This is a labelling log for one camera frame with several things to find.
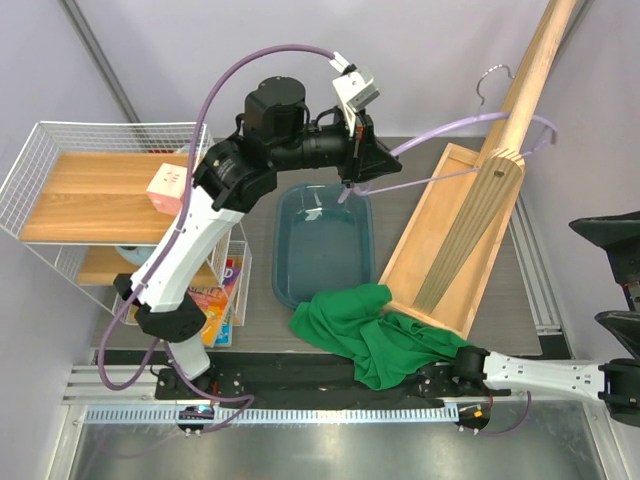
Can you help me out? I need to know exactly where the lilac plastic clothes hanger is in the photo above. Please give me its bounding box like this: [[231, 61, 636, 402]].
[[337, 64, 558, 204]]

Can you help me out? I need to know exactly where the green tank top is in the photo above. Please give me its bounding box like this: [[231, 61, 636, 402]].
[[289, 284, 471, 391]]

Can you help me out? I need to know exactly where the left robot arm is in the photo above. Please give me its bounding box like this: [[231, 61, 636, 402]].
[[114, 71, 402, 399]]

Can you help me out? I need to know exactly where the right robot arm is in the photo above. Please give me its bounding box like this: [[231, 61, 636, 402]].
[[451, 211, 639, 427]]

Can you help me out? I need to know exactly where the teal plastic basin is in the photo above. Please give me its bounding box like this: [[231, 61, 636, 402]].
[[272, 184, 375, 309]]

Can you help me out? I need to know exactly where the wooden clothes rack stand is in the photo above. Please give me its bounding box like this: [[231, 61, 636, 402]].
[[380, 1, 575, 338]]

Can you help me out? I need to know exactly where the pink white cube socket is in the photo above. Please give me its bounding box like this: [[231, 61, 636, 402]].
[[146, 163, 187, 217]]

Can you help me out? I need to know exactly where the colourful children's book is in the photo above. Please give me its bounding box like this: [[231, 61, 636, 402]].
[[188, 257, 241, 347]]

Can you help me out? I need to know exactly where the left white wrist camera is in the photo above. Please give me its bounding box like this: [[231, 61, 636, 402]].
[[329, 52, 380, 137]]

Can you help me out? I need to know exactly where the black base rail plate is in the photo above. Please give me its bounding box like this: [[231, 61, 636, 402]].
[[154, 349, 511, 410]]

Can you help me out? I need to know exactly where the white slotted cable duct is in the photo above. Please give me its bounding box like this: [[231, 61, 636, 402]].
[[84, 404, 459, 425]]

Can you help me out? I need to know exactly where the white wire shelf rack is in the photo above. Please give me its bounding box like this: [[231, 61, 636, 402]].
[[0, 120, 253, 328]]

